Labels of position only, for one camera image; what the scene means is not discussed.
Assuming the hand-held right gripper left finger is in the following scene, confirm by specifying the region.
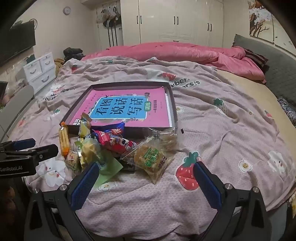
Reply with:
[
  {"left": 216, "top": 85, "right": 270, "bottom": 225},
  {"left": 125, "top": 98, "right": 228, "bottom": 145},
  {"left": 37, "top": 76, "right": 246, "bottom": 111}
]
[{"left": 23, "top": 162, "right": 100, "bottom": 241}]

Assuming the blue cookie packet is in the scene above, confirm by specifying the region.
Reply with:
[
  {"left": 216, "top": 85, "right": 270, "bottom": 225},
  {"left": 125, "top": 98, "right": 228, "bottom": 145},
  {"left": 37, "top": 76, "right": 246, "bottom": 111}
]
[{"left": 104, "top": 122, "right": 125, "bottom": 138}]

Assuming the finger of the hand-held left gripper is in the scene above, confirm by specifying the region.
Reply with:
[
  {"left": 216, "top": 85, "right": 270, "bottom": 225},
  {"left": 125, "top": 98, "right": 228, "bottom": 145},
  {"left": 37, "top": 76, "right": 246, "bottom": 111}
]
[
  {"left": 0, "top": 138, "right": 36, "bottom": 152},
  {"left": 5, "top": 144, "right": 60, "bottom": 166}
]

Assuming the blossom tree wall mural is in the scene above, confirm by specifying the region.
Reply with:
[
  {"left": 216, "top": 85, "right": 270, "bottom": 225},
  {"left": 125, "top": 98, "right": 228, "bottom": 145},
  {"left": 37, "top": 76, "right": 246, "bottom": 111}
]
[{"left": 247, "top": 0, "right": 296, "bottom": 49}]

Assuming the pink book with blue label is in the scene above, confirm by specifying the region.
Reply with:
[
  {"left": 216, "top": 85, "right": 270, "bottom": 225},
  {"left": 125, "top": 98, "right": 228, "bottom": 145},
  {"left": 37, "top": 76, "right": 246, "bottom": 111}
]
[{"left": 67, "top": 89, "right": 173, "bottom": 128}]

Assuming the dark striped pillow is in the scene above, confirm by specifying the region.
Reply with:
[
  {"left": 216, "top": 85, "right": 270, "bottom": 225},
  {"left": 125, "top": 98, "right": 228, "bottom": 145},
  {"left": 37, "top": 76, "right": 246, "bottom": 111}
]
[{"left": 243, "top": 48, "right": 269, "bottom": 70}]

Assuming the white wardrobe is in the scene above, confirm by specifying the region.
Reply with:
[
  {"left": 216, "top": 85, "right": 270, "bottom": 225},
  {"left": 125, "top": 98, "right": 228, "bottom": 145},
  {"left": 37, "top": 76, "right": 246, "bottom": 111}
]
[{"left": 120, "top": 0, "right": 224, "bottom": 47}]

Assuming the red candy packet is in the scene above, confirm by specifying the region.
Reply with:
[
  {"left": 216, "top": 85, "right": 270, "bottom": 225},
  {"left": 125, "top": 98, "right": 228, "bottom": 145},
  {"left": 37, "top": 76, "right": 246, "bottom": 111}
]
[{"left": 92, "top": 130, "right": 137, "bottom": 154}]

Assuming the orange cracker packet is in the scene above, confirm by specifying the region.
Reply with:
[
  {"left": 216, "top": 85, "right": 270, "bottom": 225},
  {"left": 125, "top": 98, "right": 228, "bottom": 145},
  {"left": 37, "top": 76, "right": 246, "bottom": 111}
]
[{"left": 58, "top": 122, "right": 71, "bottom": 156}]

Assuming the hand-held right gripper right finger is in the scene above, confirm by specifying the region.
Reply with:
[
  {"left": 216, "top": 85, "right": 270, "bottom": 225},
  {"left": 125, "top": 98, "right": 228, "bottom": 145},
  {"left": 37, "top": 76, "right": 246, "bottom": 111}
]
[{"left": 193, "top": 161, "right": 273, "bottom": 241}]

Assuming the clear rice cracker packet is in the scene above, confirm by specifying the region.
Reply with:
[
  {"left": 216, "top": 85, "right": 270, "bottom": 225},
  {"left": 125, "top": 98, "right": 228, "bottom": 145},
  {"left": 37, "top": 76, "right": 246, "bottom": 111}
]
[{"left": 150, "top": 127, "right": 178, "bottom": 151}]

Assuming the black television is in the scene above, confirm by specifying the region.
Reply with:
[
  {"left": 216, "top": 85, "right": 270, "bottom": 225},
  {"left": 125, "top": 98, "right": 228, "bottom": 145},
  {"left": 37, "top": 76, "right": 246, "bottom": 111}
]
[{"left": 0, "top": 20, "right": 36, "bottom": 67}]

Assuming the pile of black clothes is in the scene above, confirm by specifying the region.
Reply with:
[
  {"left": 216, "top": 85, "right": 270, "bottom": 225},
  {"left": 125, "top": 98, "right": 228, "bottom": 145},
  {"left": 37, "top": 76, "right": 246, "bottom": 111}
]
[{"left": 63, "top": 47, "right": 85, "bottom": 61}]

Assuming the light green wrapper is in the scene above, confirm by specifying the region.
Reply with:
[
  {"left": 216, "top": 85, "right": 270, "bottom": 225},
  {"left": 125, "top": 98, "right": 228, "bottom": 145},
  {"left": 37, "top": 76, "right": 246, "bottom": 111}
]
[{"left": 94, "top": 155, "right": 123, "bottom": 187}]

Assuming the dark shallow cardboard box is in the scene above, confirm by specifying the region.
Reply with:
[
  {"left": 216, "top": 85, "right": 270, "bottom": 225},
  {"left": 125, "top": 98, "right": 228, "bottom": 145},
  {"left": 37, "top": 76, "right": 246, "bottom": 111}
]
[{"left": 60, "top": 81, "right": 179, "bottom": 137}]

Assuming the dark patterned cloth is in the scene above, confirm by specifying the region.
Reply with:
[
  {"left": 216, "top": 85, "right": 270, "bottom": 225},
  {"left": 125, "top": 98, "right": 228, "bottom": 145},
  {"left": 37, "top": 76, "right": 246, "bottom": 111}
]
[{"left": 277, "top": 96, "right": 296, "bottom": 128}]

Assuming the beige bed sheet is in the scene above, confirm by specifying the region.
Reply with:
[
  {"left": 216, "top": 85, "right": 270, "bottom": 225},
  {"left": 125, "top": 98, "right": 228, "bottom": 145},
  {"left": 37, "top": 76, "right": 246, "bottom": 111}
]
[{"left": 216, "top": 70, "right": 296, "bottom": 140}]

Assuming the white drawer cabinet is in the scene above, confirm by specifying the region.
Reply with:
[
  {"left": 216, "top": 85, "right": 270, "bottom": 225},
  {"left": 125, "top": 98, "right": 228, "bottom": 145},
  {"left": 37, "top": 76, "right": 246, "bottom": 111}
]
[{"left": 23, "top": 52, "right": 56, "bottom": 93}]

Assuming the coat rack with hats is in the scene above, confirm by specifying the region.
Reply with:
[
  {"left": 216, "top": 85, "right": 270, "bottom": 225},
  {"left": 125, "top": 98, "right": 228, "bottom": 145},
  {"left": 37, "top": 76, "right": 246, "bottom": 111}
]
[{"left": 96, "top": 6, "right": 122, "bottom": 47}]

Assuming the green label rice cracker packet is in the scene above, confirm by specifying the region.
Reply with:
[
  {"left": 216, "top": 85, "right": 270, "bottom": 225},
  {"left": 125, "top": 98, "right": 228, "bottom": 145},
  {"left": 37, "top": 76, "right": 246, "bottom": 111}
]
[
  {"left": 66, "top": 151, "right": 80, "bottom": 172},
  {"left": 134, "top": 144, "right": 174, "bottom": 184}
]

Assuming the pink strawberry printed blanket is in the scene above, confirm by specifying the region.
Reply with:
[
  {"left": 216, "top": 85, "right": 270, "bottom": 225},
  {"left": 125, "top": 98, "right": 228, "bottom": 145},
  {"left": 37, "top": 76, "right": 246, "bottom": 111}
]
[{"left": 9, "top": 56, "right": 292, "bottom": 241}]

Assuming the grey quilted headboard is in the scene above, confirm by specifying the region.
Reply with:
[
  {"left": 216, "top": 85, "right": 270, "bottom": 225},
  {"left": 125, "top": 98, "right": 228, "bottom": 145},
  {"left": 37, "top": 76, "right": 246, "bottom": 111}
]
[{"left": 232, "top": 34, "right": 296, "bottom": 107}]

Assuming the pink quilt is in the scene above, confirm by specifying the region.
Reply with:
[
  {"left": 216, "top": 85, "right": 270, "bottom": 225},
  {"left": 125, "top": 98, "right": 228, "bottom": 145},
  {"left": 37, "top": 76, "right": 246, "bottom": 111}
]
[{"left": 81, "top": 42, "right": 267, "bottom": 84}]

